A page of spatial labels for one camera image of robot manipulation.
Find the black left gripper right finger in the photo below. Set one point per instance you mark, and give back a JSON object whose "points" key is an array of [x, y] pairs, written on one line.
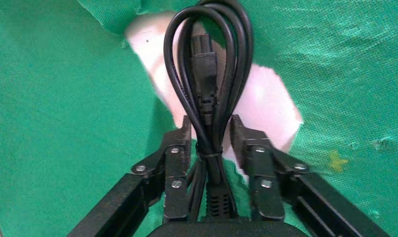
{"points": [[264, 170]]}

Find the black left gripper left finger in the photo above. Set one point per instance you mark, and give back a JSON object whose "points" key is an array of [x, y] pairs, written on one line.
{"points": [[176, 163]]}

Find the green table cloth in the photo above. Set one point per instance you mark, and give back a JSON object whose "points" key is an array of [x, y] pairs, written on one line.
{"points": [[55, 98]]}

